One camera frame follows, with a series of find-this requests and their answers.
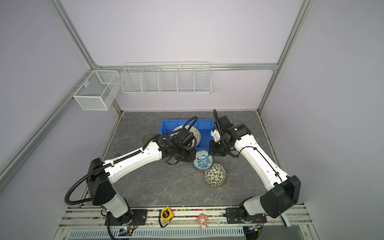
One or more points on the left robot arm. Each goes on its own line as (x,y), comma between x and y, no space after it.
(179,144)

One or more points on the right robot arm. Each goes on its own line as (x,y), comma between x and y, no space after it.
(282,190)

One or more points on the white mesh basket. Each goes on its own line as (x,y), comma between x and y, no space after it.
(99,90)

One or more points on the green glass cup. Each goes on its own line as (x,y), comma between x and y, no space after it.
(148,138)

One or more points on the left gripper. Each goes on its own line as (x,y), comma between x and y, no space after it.
(191,157)

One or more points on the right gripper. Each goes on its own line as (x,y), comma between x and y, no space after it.
(214,152)

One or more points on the pink doll figurine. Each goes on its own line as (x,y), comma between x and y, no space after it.
(202,221)

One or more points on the blue plastic bin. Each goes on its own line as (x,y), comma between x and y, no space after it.
(203,126)

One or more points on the blue patterned bowl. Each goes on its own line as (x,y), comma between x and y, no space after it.
(203,161)

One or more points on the yellow tape measure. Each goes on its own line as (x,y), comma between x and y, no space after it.
(165,217)

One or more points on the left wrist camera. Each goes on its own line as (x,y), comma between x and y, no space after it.
(186,138)

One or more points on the white wire wall rack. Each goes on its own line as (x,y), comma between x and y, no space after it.
(167,78)

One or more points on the teal plastic trowel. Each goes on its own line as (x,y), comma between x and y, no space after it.
(285,220)

